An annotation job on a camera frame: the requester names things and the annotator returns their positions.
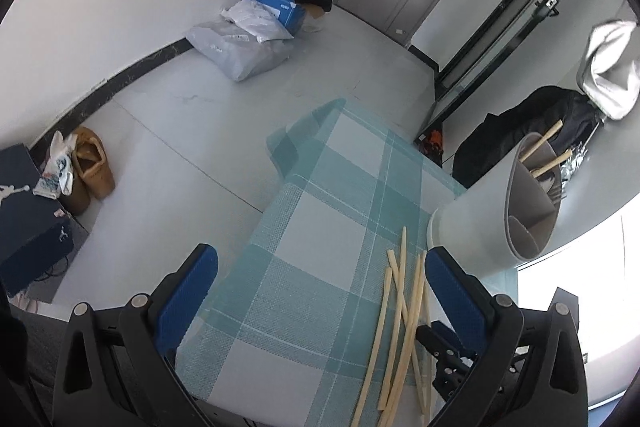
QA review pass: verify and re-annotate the pile of wooden chopsticks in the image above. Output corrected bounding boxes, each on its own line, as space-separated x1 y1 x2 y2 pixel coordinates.
350 226 433 427

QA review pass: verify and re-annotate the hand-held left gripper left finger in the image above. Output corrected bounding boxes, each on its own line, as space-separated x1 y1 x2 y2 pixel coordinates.
52 243 219 427

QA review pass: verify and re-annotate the blue cardboard box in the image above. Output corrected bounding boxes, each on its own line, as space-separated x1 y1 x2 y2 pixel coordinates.
241 0 307 32

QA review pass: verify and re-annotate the grey plastic parcel bag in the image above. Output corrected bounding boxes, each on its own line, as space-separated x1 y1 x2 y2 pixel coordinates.
186 21 295 82

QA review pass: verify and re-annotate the white hanging bag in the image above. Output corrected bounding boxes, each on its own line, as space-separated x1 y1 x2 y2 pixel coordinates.
577 19 640 122

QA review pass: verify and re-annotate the black-framed glass door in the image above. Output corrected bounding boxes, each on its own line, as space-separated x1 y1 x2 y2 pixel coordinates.
410 0 591 140

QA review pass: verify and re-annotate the slim wooden chopstick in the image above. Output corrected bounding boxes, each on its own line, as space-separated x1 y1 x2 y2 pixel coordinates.
520 119 563 162
531 150 573 178

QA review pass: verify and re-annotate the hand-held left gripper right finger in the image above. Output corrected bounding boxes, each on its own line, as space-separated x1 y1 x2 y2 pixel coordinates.
424 247 591 427

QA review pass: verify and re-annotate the pale pink cloth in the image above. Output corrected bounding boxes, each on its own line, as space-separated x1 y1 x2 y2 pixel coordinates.
9 293 40 314

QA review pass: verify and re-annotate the silver blue folded umbrella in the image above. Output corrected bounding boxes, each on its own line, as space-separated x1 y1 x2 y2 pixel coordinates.
560 141 592 188

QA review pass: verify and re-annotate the grey fabric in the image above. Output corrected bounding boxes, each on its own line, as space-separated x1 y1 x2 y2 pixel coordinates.
10 304 68 390

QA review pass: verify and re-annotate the orange black object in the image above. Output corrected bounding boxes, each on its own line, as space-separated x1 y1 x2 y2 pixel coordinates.
419 129 445 158

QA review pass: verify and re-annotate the dark blue shoe box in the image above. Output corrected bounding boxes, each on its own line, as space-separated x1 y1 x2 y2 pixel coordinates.
0 144 90 298

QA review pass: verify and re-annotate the white plastic parcel bag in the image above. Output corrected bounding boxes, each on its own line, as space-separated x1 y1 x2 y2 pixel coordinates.
220 0 295 44

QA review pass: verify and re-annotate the white grey utensil holder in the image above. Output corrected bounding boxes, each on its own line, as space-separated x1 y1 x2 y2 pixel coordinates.
427 132 563 278

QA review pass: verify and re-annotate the black cable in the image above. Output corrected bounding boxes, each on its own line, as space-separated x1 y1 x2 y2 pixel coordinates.
30 252 76 283

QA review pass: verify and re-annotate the teal checked tablecloth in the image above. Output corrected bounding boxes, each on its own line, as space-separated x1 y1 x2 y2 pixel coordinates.
175 97 521 427

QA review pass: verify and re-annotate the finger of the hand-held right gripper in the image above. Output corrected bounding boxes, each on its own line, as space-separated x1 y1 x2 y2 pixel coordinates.
416 322 468 360
431 352 481 403

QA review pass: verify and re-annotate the black backpack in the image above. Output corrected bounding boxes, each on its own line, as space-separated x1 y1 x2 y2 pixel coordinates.
452 87 603 190

